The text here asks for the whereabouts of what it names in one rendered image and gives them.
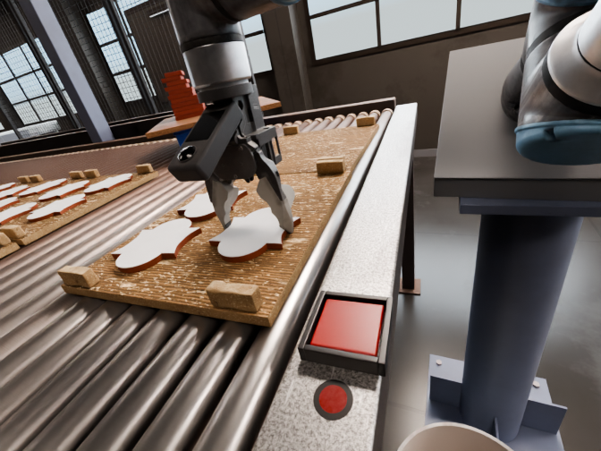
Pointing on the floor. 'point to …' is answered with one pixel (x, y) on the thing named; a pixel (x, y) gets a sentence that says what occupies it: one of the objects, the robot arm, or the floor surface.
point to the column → (510, 322)
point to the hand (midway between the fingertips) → (255, 231)
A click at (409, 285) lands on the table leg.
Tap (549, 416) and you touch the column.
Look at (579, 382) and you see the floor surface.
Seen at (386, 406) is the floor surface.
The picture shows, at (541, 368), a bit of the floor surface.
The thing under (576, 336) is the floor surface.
